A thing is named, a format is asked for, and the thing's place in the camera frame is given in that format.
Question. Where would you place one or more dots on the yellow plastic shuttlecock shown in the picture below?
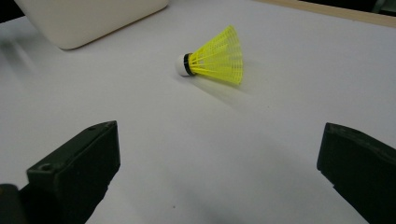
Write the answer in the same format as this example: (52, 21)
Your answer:
(218, 59)

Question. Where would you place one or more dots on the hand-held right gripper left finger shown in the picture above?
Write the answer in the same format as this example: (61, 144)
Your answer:
(77, 168)

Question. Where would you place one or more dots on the cream plastic storage basket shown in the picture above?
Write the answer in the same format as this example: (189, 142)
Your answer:
(90, 18)

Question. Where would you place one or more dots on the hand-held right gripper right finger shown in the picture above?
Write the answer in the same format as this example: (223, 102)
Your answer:
(361, 168)

